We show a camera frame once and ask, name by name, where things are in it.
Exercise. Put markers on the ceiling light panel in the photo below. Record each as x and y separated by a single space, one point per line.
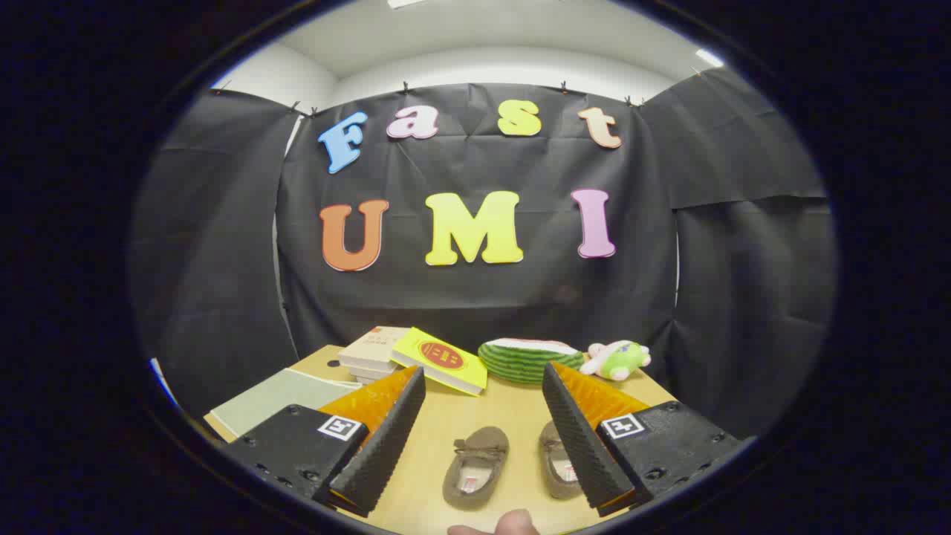
709 57

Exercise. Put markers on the light green fabric storage box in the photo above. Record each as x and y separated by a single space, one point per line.
275 401

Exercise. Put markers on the beige cover book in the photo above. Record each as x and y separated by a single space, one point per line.
371 345

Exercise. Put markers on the white book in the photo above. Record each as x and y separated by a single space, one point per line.
368 374

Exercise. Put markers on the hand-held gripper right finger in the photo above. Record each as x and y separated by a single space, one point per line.
579 438

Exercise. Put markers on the pink and green plush toy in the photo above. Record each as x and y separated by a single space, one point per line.
620 362

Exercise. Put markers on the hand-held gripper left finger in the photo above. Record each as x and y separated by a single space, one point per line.
386 438

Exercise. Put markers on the brown fuzzy shoe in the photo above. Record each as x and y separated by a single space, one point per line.
475 446
551 446

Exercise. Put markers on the yellow book with red circle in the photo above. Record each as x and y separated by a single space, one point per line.
438 357

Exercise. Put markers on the watermelon slice plush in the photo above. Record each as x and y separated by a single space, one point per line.
520 364

